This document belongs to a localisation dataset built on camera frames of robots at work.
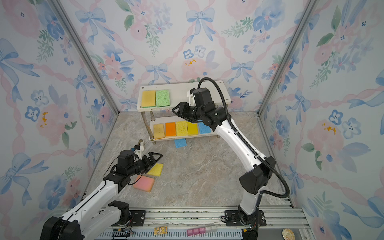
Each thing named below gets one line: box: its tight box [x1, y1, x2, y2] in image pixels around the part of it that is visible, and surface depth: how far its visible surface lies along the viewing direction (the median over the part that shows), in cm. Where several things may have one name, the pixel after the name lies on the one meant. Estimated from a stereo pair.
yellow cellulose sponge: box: [176, 120, 188, 136], surface depth 102 cm
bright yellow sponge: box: [186, 121, 199, 136], surface depth 103 cm
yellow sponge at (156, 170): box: [147, 163, 164, 177], surface depth 90 cm
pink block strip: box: [186, 226, 218, 237], surface depth 70 cm
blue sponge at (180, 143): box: [175, 138, 187, 148], surface depth 103 cm
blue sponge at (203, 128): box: [198, 122, 212, 134], surface depth 102 cm
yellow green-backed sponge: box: [141, 90, 156, 108], surface depth 78 cm
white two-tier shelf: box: [136, 82, 219, 144], surface depth 98 cm
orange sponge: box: [165, 122, 176, 137], surface depth 102 cm
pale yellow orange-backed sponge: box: [153, 123, 165, 140], surface depth 100 cm
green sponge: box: [156, 90, 171, 108], surface depth 78 cm
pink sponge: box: [133, 175, 155, 193], surface depth 84 cm
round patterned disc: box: [282, 228, 296, 240], surface depth 71 cm
